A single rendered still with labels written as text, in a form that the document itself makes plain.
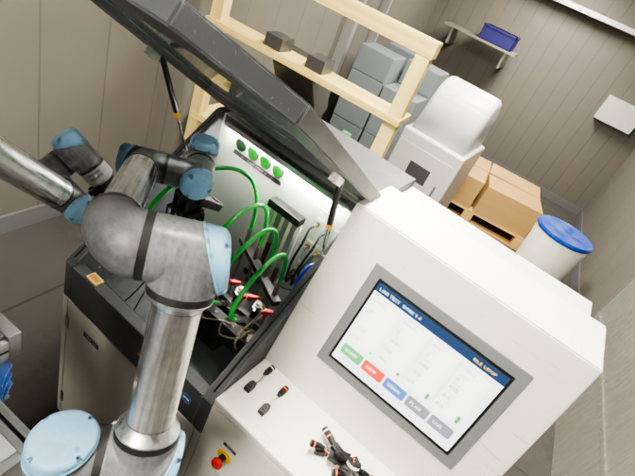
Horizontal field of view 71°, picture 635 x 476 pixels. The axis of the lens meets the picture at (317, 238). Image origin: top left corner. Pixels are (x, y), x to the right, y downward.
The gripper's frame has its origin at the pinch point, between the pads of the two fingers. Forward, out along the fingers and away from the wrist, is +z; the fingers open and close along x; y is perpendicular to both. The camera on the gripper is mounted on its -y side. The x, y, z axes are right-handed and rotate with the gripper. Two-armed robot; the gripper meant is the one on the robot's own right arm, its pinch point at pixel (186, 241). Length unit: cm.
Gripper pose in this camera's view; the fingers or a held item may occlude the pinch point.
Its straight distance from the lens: 140.6
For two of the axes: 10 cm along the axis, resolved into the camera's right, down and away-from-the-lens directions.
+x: 7.6, 5.7, -3.0
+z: -3.5, 7.6, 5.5
